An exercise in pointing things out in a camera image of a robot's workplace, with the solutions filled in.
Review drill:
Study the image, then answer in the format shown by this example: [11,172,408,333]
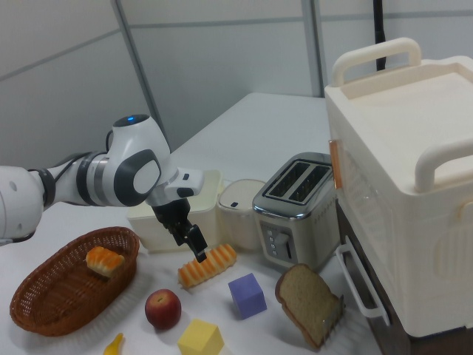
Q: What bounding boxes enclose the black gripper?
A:
[152,198,208,264]

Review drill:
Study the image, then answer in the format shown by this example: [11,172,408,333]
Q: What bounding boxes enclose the long striped bread loaf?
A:
[177,243,238,290]

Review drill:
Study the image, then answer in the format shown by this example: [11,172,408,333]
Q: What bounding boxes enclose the small striped bread roll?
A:
[85,246,126,279]

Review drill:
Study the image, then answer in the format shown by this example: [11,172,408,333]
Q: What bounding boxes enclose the brown bread slice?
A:
[275,263,343,351]

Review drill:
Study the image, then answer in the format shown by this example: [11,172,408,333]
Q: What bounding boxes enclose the brown wicker basket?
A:
[9,226,141,337]

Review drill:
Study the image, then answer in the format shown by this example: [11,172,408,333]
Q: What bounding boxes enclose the white open plastic box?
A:
[126,169,225,254]

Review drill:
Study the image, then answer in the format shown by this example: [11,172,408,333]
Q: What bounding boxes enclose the small white lidded bin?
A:
[217,178,267,251]

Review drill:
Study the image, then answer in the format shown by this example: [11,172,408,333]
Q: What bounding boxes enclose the red apple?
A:
[144,288,183,331]

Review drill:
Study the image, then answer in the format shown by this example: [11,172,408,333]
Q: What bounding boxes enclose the purple cube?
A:
[228,272,268,321]

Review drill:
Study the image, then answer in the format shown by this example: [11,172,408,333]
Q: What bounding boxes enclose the yellow cube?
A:
[177,318,225,355]

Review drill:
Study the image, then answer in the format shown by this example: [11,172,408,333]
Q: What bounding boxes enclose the silver two-slot toaster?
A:
[252,152,341,273]

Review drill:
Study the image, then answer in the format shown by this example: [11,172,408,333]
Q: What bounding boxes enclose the yellow banana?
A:
[102,332,125,355]

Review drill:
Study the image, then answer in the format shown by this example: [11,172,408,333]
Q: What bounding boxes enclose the black pole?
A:
[371,0,388,71]

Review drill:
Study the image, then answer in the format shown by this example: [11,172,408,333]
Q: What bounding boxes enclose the brown cabinet with white handle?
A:
[334,201,473,355]

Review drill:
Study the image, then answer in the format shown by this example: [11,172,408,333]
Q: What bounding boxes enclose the large cream container with handles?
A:
[324,36,473,338]

